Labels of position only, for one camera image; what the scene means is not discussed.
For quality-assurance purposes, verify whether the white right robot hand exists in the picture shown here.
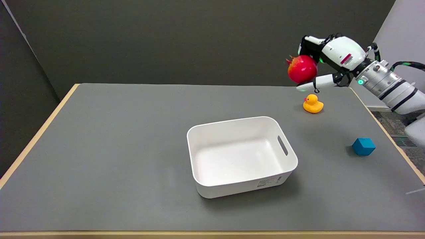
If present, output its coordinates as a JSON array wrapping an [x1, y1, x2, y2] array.
[[296, 34, 374, 93]]

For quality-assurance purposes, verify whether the red pomegranate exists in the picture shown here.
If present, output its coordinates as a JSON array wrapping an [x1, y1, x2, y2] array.
[[286, 55, 318, 84]]

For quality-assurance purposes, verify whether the white plastic box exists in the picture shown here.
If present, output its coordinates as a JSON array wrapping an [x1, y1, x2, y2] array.
[[187, 116, 298, 199]]

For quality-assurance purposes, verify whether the yellow rubber duck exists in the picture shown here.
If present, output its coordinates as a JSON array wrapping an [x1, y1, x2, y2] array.
[[303, 94, 324, 114]]

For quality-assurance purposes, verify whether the blue cube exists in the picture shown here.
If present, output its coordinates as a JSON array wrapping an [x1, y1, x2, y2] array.
[[352, 138, 376, 156]]

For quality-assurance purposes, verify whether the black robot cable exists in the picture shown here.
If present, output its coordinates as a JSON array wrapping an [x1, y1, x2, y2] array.
[[390, 61, 425, 72]]

